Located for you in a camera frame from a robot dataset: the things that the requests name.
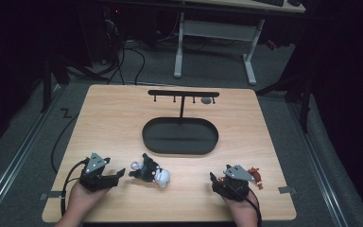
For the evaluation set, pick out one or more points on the white frame desk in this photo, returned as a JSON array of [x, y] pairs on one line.
[[217, 31]]

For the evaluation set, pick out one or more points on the person's left hand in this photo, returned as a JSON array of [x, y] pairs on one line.
[[82, 198]]

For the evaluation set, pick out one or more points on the person's right hand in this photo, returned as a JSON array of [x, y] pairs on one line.
[[242, 208]]

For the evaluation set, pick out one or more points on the black computer tower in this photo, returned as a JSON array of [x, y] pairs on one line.
[[112, 31]]

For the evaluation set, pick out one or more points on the grey tape strip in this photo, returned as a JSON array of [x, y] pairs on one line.
[[52, 195], [287, 189]]

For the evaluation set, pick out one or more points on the black keyboard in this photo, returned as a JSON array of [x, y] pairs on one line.
[[269, 2]]

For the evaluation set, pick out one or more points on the metal floor rail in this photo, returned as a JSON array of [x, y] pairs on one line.
[[12, 170], [318, 164]]

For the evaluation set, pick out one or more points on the black hook rack with tray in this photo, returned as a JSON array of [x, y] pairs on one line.
[[179, 137]]

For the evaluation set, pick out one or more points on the small red toy figure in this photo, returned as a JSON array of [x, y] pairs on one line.
[[255, 176]]

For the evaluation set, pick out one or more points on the black metal stand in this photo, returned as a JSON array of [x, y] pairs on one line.
[[46, 85], [304, 101]]

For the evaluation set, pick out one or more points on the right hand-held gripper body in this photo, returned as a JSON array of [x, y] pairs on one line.
[[233, 189]]

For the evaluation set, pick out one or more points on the black and white plush toy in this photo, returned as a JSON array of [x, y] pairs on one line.
[[148, 171]]

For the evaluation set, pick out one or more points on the grey round table cap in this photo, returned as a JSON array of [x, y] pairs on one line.
[[206, 100]]

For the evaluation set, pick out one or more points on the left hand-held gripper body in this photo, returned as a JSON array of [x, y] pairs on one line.
[[91, 181]]

